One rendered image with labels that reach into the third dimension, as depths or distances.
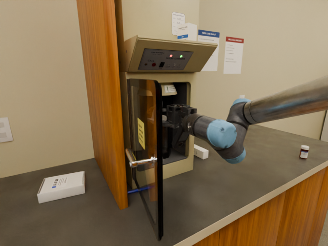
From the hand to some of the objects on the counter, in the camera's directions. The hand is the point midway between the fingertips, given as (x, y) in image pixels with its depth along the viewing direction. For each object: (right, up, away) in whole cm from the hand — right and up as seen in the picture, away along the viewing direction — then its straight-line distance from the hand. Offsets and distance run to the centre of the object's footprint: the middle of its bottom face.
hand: (163, 118), depth 79 cm
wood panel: (-26, -27, +6) cm, 38 cm away
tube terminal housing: (-5, -25, +14) cm, 29 cm away
